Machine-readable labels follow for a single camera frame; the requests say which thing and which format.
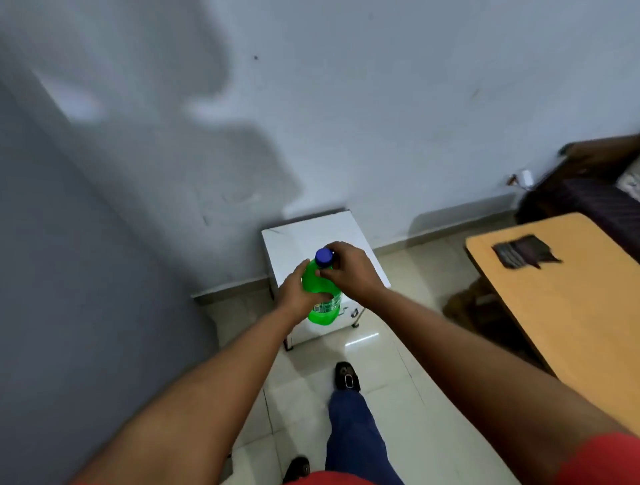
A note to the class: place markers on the white side table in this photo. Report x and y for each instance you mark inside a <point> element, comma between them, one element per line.
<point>300,240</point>

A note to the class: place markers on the person's right forearm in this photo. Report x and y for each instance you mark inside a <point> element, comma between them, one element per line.
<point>475,374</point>

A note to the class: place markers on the red shirt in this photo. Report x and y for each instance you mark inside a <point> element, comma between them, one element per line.
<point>605,462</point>

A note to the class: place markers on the person's right thumb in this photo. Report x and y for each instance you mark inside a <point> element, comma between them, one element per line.
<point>326,273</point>

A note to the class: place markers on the blue bottle cap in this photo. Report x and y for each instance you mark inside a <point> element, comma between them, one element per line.
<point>324,256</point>

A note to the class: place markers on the black shoe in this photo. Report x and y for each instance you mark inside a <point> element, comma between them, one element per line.
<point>347,377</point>
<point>297,469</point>

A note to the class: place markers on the person's left hand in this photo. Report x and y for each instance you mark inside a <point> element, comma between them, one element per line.
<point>292,297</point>

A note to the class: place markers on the green plastic bottle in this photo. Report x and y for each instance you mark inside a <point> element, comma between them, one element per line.
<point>320,285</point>

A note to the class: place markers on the light wooden table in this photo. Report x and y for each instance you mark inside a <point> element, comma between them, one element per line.
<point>575,320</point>

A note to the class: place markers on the person's right hand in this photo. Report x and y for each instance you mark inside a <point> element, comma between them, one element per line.
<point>357,277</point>

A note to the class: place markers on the blue trousers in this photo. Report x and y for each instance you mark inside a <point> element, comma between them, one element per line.
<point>352,434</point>

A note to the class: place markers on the person's left forearm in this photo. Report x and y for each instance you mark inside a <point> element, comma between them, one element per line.
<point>200,399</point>

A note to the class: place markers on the dark folded cloth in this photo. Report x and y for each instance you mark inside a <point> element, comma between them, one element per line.
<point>525,251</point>

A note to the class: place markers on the white patterned cushion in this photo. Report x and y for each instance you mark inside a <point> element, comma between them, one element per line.
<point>632,182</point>

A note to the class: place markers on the dark sofa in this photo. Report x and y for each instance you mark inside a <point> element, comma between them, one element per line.
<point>590,200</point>

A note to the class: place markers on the person's left thumb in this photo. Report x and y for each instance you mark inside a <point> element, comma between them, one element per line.
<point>303,272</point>

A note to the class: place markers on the white wall plug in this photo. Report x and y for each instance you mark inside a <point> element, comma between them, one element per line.
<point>526,178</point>

